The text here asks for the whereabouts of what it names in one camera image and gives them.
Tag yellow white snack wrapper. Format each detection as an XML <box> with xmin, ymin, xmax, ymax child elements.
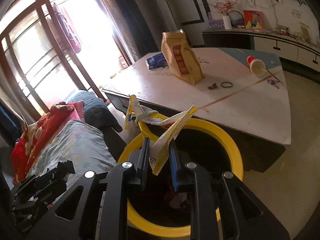
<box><xmin>124</xmin><ymin>95</ymin><xmax>197</xmax><ymax>175</ymax></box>

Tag yellow rimmed trash bin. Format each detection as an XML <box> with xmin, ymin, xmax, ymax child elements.
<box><xmin>117</xmin><ymin>118</ymin><xmax>244</xmax><ymax>238</ymax></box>

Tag red floral quilt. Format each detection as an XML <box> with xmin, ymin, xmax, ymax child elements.
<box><xmin>10</xmin><ymin>100</ymin><xmax>84</xmax><ymax>185</ymax></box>

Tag light blue cartoon bedsheet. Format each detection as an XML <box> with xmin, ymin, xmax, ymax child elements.
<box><xmin>27</xmin><ymin>120</ymin><xmax>117</xmax><ymax>189</ymax></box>

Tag dark blue cushion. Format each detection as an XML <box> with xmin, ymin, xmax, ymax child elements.
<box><xmin>66</xmin><ymin>90</ymin><xmax>123</xmax><ymax>133</ymax></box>

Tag white coffee table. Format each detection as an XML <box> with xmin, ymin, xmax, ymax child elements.
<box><xmin>103</xmin><ymin>48</ymin><xmax>291</xmax><ymax>145</ymax></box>

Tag red white paper cup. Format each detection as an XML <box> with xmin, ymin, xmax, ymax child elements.
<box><xmin>247</xmin><ymin>56</ymin><xmax>266</xmax><ymax>77</ymax></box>

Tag brown paper bag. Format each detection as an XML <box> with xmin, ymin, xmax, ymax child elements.
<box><xmin>161</xmin><ymin>29</ymin><xmax>204</xmax><ymax>85</ymax></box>

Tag white tv cabinet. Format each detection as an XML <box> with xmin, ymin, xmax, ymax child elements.
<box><xmin>202</xmin><ymin>28</ymin><xmax>319</xmax><ymax>72</ymax></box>

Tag blue tissue pack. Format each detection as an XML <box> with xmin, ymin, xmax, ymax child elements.
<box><xmin>146</xmin><ymin>53</ymin><xmax>168</xmax><ymax>70</ymax></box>

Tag white vase red flowers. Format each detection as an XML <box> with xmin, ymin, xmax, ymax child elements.
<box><xmin>214</xmin><ymin>0</ymin><xmax>236</xmax><ymax>30</ymax></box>

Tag grey curtain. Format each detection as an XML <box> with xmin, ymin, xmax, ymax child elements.
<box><xmin>88</xmin><ymin>0</ymin><xmax>178</xmax><ymax>66</ymax></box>

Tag brown window frame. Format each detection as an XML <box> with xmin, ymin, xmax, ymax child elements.
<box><xmin>1</xmin><ymin>0</ymin><xmax>132</xmax><ymax>120</ymax></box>

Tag red picture frame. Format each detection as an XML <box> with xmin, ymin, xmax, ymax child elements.
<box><xmin>244</xmin><ymin>10</ymin><xmax>266</xmax><ymax>29</ymax></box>

